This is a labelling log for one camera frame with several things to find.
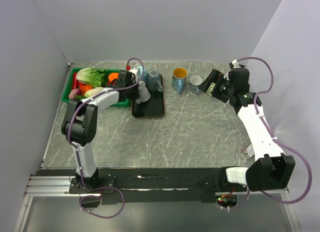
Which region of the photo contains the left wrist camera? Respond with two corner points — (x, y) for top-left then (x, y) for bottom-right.
(128, 66), (141, 82)

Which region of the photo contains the lavender blue small mug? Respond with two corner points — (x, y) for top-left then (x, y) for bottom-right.
(189, 75), (203, 94)

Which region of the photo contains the light green mug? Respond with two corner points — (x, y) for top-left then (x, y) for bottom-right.
(207, 83), (216, 96)

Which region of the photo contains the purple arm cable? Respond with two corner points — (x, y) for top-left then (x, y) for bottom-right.
(66, 57), (146, 190)
(237, 56), (313, 205)

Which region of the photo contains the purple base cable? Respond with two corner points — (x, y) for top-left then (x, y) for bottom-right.
(79, 186), (125, 219)

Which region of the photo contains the green plastic bin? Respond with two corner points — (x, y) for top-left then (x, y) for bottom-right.
(61, 67), (133, 109)

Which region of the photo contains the light blue faceted mug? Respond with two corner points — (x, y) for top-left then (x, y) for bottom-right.
(137, 66), (148, 84)

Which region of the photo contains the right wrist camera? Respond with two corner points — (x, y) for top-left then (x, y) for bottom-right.
(229, 59), (247, 72)

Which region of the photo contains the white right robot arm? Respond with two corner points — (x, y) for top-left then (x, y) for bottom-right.
(198, 67), (296, 192)

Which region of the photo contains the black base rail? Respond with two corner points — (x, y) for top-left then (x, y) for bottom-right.
(68, 167), (251, 206)

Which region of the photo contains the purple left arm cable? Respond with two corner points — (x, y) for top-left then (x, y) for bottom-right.
(66, 57), (146, 190)

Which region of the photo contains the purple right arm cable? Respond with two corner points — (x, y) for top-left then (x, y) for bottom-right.
(237, 56), (313, 205)

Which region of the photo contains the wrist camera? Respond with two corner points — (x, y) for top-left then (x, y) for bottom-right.
(229, 59), (247, 72)
(128, 66), (141, 82)

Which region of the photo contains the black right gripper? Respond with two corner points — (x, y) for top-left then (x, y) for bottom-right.
(197, 69), (235, 104)

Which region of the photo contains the blue butterfly mug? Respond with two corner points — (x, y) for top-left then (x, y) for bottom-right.
(171, 67), (188, 94)

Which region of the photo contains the orange fruit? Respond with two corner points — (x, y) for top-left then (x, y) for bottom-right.
(108, 72), (119, 83)

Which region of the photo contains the dark grey faceted mug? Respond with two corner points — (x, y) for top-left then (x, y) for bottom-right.
(147, 69), (163, 93)

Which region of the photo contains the black tray gold rim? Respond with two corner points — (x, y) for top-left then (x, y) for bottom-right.
(131, 74), (165, 119)

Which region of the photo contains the purple onion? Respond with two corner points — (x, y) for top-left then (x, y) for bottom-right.
(68, 88), (82, 100)

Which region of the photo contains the white radish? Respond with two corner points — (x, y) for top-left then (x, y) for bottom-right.
(84, 87), (104, 98)

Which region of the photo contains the red chili pepper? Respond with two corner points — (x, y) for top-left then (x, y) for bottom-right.
(72, 72), (79, 90)

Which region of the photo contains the white grey mug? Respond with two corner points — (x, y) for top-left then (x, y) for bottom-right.
(135, 80), (151, 104)

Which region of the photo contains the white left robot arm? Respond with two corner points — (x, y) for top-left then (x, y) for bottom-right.
(61, 69), (139, 193)

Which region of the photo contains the orange carrot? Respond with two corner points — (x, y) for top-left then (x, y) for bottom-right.
(78, 83), (94, 95)

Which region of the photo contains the lettuce head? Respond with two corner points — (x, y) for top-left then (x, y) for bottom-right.
(75, 68), (106, 88)

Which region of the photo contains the white paper tag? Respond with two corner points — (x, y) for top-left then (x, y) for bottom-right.
(240, 144), (255, 160)

